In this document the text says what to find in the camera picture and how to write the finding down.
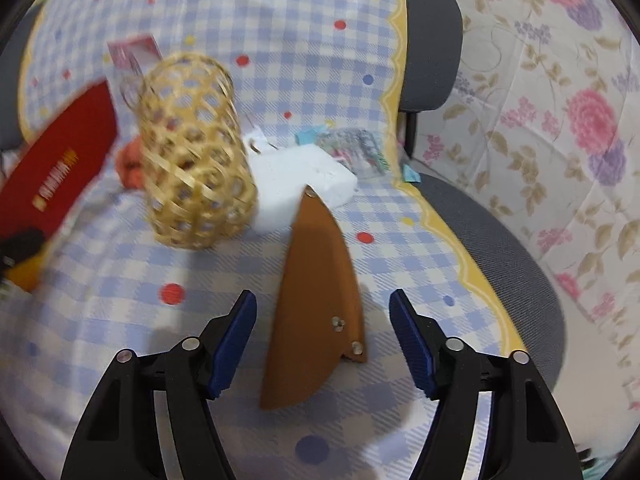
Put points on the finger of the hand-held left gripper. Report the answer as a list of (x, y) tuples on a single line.
[(22, 247)]

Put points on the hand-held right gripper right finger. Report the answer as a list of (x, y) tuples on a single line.
[(415, 350)]

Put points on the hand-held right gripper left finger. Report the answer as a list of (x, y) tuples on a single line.
[(235, 345)]

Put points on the white foam block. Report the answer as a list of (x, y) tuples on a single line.
[(300, 170)]

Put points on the white cloth with brown lines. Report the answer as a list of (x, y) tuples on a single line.
[(257, 140)]

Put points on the yellow object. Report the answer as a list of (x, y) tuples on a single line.
[(30, 272)]

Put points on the brown leather sheath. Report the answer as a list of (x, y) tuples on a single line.
[(310, 300)]

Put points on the red flat box gold print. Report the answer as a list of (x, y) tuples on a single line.
[(60, 160)]

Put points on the orange crumpled wrapper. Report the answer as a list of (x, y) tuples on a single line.
[(131, 165)]

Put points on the teal paper scrap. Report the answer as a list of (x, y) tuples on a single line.
[(306, 136), (410, 173)]

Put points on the woven bamboo basket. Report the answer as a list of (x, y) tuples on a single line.
[(195, 160)]

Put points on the colourful clear plastic wrapper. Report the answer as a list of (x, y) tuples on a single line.
[(355, 152)]

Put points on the clear package pink label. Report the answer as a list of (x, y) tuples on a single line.
[(132, 55)]

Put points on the floral printed cloth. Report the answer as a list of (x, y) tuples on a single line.
[(550, 160)]

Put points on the blue checked dotted tablecloth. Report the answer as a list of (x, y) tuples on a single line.
[(300, 60)]

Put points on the grey office chair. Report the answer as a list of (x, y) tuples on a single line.
[(435, 35)]

